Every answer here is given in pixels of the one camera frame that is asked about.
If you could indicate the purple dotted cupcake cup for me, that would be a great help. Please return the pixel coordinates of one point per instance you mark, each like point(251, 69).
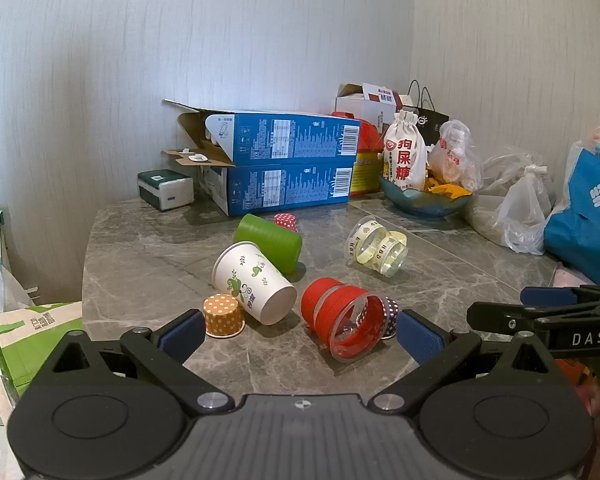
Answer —
point(391, 312)

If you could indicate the green plastic cup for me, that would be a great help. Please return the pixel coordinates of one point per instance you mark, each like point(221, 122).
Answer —
point(270, 242)

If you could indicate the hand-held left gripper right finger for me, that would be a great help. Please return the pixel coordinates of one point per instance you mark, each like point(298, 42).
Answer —
point(420, 342)

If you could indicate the upper blue cardboard box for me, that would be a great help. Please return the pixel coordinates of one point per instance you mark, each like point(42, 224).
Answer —
point(290, 137)

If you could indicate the clear plastic bag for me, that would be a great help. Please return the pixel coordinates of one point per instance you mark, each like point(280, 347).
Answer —
point(522, 210)

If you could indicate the blue glass bowl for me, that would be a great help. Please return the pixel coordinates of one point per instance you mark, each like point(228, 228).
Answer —
point(420, 204)

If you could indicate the blue cardboard box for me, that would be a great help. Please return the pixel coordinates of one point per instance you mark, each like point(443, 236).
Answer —
point(285, 186)
point(290, 137)

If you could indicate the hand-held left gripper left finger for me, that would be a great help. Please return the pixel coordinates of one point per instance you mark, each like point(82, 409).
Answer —
point(182, 334)

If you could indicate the red yellow box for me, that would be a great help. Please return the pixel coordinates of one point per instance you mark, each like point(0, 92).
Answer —
point(367, 170)

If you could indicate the blue shopping bag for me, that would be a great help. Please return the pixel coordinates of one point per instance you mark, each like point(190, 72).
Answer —
point(580, 220)

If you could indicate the white plastic bag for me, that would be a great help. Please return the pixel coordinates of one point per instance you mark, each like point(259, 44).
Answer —
point(0, 295)

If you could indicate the pink cloth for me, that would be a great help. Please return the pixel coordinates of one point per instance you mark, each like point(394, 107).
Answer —
point(572, 276)

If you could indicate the black paper bag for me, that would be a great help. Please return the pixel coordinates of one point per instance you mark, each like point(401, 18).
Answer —
point(432, 122)

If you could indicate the orange dotted cupcake cup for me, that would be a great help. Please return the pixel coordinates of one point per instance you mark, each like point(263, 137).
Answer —
point(222, 316)

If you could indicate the red dotted cupcake cup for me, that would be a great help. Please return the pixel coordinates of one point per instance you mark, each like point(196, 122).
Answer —
point(286, 221)

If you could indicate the green white tissue box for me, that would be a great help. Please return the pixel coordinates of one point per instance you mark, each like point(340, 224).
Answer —
point(170, 192)

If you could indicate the clear snack bag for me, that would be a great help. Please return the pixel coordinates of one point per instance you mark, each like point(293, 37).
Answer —
point(455, 157)

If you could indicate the white carton red label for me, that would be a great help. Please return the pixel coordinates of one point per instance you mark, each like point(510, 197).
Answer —
point(365, 107)

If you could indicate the red ribbed clear cup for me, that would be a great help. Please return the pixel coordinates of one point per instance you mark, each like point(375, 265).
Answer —
point(330, 305)

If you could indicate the white paper cup green print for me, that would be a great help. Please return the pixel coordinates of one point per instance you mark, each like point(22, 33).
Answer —
point(252, 285)

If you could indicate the orange snack packets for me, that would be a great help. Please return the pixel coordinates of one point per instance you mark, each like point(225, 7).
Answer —
point(450, 190)

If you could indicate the clear yellow-banded plastic cup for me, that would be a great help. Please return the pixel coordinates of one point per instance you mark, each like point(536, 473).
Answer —
point(375, 250)

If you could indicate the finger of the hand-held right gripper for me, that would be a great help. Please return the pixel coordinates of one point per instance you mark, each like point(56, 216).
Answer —
point(500, 316)
point(550, 296)

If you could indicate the green white paper bag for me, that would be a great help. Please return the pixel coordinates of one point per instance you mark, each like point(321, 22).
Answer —
point(35, 340)

